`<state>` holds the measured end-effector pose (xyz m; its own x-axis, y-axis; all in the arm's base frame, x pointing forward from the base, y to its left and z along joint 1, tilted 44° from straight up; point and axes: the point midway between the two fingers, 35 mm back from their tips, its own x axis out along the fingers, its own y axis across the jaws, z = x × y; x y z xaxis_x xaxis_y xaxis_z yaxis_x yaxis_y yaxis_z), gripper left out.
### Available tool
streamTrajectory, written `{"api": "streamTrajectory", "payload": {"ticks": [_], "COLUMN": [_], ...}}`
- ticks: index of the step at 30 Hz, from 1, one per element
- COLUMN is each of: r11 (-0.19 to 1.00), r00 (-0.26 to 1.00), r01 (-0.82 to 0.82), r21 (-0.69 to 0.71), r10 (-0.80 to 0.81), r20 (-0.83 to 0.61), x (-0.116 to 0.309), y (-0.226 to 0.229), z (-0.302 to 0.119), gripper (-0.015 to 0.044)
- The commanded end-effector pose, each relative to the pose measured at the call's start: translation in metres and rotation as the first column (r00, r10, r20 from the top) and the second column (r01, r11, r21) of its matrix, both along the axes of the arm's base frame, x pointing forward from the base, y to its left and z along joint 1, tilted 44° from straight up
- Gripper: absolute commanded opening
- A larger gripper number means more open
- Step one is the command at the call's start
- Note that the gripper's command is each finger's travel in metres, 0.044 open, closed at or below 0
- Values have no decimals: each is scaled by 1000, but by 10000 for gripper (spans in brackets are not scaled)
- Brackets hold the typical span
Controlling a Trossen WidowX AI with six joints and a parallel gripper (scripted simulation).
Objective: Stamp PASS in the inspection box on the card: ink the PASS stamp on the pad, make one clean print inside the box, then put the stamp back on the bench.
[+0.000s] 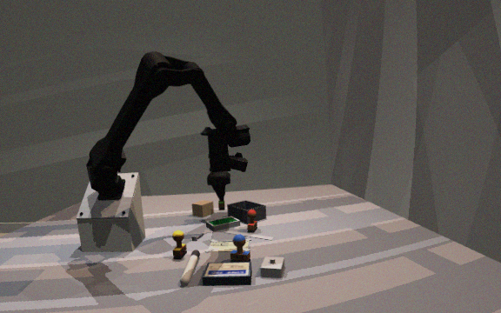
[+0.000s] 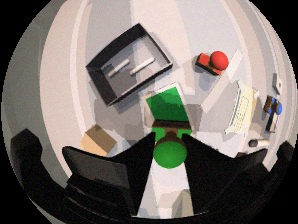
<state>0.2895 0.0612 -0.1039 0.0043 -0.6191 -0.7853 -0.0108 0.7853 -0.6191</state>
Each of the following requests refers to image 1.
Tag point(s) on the small tan cube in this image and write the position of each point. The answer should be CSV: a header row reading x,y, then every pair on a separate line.
x,y
202,208

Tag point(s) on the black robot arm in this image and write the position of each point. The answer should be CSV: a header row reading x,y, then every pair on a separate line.
x,y
155,74

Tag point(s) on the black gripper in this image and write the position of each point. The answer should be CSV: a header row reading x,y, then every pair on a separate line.
x,y
218,176

